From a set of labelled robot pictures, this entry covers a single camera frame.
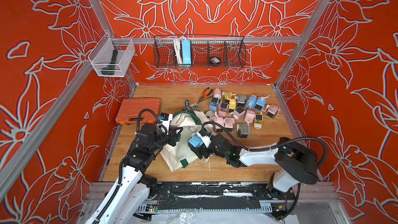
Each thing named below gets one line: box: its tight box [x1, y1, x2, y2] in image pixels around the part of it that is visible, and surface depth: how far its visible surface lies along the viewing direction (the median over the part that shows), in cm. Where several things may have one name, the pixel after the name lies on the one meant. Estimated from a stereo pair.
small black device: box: [209, 56, 221, 65], surface depth 97 cm
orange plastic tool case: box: [115, 97, 162, 125], surface depth 103 cm
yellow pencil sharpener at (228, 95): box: [221, 90, 237, 101], surface depth 112 cm
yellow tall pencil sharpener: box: [229, 98, 237, 110], surface depth 102 cm
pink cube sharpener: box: [233, 105, 246, 122], surface depth 97 cm
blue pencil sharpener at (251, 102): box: [245, 94, 258, 110], surface depth 104 cm
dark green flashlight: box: [101, 49, 119, 76], surface depth 83 cm
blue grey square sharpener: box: [209, 96, 220, 112], surface depth 105 cm
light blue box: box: [181, 39, 192, 65], surface depth 92 cm
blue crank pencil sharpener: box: [254, 94, 271, 111], surface depth 103 cm
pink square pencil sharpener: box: [214, 116, 225, 133], surface depth 94 cm
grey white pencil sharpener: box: [205, 109, 215, 122], surface depth 98 cm
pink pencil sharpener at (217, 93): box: [213, 87, 222, 100], surface depth 108 cm
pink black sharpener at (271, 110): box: [264, 104, 280, 119], surface depth 100 cm
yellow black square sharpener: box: [253, 110, 264, 130], surface depth 94 cm
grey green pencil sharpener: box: [237, 123, 250, 139], surface depth 91 cm
